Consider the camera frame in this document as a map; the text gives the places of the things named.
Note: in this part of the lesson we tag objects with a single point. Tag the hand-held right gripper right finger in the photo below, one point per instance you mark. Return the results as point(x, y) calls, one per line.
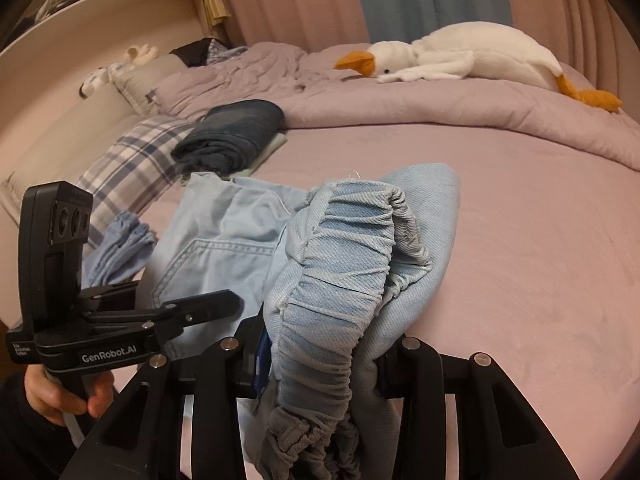
point(415, 370)

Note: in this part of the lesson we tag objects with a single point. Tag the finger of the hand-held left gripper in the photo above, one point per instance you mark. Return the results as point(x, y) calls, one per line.
point(200, 312)
point(110, 292)

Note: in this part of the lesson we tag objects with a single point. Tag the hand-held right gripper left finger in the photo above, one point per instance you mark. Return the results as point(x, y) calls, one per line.
point(261, 355)

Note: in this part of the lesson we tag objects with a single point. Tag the light blue denim pants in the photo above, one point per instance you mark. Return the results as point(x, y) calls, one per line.
point(340, 270)

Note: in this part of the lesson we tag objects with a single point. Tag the person's left hand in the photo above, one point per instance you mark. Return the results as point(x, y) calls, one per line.
point(47, 392)

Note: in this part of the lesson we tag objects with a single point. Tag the plaid pillow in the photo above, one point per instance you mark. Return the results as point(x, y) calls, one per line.
point(135, 165)

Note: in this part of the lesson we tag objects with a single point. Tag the pink bed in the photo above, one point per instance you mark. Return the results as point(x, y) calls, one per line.
point(525, 260)

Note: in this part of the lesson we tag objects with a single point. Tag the folded dark blue jeans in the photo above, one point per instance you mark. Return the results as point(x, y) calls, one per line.
point(235, 130)

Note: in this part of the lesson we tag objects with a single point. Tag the grey pillow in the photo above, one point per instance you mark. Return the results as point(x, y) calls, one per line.
point(145, 80)

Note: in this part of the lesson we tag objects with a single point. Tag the beige curved headboard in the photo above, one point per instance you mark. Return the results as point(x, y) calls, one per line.
point(60, 50)

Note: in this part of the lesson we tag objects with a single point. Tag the small white plush toy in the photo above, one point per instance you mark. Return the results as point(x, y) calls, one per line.
point(137, 55)

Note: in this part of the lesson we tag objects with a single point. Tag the dark crumpled garment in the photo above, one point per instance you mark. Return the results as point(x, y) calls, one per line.
point(192, 52)

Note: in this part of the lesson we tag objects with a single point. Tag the blue checked shirt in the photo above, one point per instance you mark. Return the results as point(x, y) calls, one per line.
point(226, 52)

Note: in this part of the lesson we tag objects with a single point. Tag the pink quilt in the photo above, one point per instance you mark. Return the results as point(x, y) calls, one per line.
point(400, 105)

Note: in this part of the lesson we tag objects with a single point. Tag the hanging yellowish cloth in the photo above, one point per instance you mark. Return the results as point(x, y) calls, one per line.
point(212, 5)

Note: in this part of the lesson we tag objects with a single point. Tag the white goose plush toy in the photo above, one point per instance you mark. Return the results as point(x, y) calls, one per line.
point(475, 55)

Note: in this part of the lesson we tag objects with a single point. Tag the pink curtain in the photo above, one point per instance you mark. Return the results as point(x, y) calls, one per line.
point(290, 0)

